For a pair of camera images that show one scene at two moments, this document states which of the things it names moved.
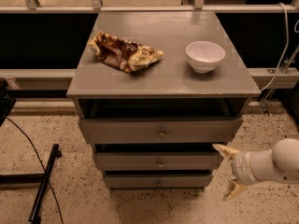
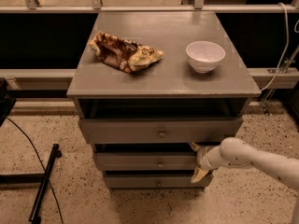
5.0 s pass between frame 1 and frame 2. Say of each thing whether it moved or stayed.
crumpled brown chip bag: stayed
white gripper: moved
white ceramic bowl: stayed
